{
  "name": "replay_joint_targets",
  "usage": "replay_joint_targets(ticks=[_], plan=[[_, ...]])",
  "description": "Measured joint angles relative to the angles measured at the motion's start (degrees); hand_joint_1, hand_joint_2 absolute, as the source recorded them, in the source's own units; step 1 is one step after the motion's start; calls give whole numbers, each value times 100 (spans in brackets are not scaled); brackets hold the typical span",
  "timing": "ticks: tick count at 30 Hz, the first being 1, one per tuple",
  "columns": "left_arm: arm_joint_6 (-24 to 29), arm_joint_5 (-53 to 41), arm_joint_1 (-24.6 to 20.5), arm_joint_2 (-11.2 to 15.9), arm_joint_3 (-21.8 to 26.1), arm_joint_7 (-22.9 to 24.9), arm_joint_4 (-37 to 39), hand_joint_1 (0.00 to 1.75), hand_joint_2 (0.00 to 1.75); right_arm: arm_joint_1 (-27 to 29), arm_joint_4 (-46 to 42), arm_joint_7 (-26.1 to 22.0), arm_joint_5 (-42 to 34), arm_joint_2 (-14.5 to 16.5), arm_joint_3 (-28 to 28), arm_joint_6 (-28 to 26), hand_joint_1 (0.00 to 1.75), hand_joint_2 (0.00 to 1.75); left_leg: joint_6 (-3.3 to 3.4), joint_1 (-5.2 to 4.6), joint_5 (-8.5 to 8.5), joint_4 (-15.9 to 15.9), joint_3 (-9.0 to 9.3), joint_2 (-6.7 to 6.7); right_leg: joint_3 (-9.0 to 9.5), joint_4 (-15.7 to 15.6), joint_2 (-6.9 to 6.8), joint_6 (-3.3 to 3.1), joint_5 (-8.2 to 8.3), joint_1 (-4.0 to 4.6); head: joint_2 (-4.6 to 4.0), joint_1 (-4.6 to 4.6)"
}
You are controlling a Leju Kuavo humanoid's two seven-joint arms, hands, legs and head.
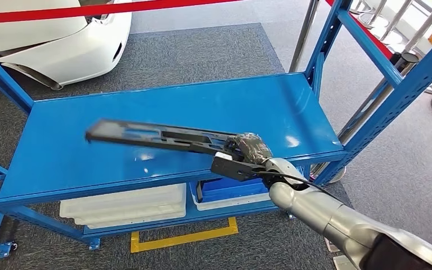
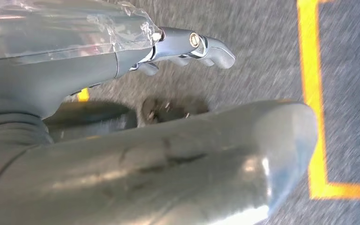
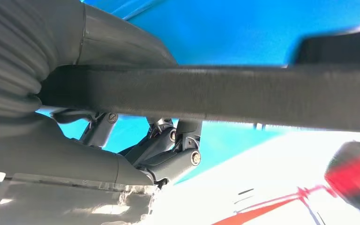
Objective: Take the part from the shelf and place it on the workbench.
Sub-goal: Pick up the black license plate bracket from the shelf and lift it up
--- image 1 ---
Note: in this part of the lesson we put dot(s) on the black curved plastic part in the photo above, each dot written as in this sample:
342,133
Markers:
199,192

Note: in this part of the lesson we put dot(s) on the white and blue plastic bin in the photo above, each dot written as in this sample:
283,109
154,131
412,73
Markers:
231,190

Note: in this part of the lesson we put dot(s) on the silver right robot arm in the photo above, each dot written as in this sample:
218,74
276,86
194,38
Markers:
313,208

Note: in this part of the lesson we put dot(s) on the black plastic car part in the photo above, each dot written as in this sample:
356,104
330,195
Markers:
108,132

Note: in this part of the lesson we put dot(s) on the chrome stanchion with black cap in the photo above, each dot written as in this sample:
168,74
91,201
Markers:
327,173

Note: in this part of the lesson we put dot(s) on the white plastic tray stack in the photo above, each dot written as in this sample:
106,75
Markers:
126,208

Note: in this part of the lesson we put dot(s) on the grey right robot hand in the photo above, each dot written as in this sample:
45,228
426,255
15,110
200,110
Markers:
253,149

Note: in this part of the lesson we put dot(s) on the silver floor socket plate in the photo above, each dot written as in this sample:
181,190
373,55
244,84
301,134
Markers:
331,246
342,264

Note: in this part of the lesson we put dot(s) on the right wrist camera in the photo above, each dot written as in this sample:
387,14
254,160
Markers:
231,169

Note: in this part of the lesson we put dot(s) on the red barrier belt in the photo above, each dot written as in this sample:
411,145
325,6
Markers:
52,13
376,39

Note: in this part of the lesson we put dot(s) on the white car body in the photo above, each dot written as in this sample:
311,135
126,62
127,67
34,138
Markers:
70,56

